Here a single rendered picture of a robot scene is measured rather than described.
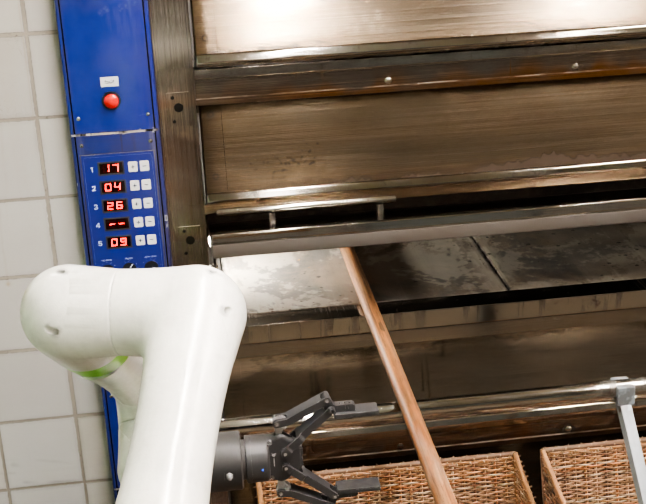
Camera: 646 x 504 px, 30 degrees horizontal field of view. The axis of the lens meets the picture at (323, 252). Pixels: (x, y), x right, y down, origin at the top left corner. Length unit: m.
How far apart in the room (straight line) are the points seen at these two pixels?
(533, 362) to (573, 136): 0.49
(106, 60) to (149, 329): 0.83
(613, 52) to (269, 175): 0.69
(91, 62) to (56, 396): 0.68
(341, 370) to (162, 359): 1.10
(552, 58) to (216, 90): 0.63
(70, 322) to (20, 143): 0.82
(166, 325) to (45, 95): 0.89
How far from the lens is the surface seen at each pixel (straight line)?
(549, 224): 2.30
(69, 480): 2.59
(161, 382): 1.43
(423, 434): 1.97
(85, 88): 2.24
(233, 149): 2.31
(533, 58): 2.36
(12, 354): 2.46
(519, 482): 2.61
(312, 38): 2.25
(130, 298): 1.52
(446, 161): 2.35
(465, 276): 2.63
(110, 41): 2.22
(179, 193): 2.33
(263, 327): 2.43
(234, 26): 2.24
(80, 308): 1.53
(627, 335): 2.64
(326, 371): 2.51
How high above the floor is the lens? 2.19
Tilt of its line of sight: 21 degrees down
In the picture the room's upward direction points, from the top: 3 degrees counter-clockwise
